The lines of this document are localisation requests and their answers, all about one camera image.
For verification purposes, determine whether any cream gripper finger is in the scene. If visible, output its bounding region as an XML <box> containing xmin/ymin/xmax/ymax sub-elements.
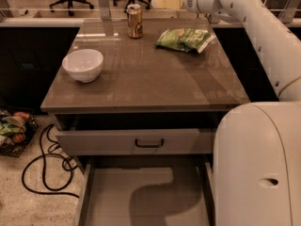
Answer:
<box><xmin>150</xmin><ymin>0</ymin><xmax>182</xmax><ymax>9</ymax></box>

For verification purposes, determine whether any orange soda can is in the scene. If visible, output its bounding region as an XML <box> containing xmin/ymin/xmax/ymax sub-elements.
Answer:
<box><xmin>126</xmin><ymin>4</ymin><xmax>143</xmax><ymax>39</ymax></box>

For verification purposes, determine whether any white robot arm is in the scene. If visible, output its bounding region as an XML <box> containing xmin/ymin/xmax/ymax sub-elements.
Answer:
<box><xmin>183</xmin><ymin>0</ymin><xmax>301</xmax><ymax>226</ymax></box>

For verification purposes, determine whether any grey drawer cabinet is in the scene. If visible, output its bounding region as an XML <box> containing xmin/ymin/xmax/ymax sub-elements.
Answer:
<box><xmin>40</xmin><ymin>18</ymin><xmax>251</xmax><ymax>226</ymax></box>

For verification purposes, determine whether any grey top drawer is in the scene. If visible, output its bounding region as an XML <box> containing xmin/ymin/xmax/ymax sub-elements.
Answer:
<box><xmin>55</xmin><ymin>111</ymin><xmax>227</xmax><ymax>156</ymax></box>

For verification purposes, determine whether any grey drawer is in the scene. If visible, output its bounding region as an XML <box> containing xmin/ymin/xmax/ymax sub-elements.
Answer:
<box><xmin>55</xmin><ymin>111</ymin><xmax>227</xmax><ymax>156</ymax></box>
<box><xmin>74</xmin><ymin>163</ymin><xmax>215</xmax><ymax>226</ymax></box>

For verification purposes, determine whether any grey middle drawer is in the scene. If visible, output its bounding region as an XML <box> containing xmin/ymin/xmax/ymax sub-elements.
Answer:
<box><xmin>74</xmin><ymin>163</ymin><xmax>215</xmax><ymax>226</ymax></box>

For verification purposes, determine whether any white ceramic bowl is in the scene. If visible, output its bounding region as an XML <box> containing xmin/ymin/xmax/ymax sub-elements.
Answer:
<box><xmin>62</xmin><ymin>49</ymin><xmax>103</xmax><ymax>83</ymax></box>

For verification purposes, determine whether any metal post left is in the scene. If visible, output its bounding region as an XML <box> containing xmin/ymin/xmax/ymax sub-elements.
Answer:
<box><xmin>98</xmin><ymin>0</ymin><xmax>111</xmax><ymax>21</ymax></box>

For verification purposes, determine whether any black drawer handle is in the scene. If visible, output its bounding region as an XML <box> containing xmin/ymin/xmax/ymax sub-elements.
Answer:
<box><xmin>135</xmin><ymin>138</ymin><xmax>165</xmax><ymax>149</ymax></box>

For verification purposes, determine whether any black floor cable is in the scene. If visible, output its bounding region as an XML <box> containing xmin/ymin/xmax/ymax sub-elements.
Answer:
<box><xmin>21</xmin><ymin>123</ymin><xmax>81</xmax><ymax>200</ymax></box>

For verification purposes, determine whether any black wire basket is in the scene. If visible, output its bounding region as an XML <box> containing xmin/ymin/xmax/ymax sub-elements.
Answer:
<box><xmin>0</xmin><ymin>106</ymin><xmax>39</xmax><ymax>157</ymax></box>

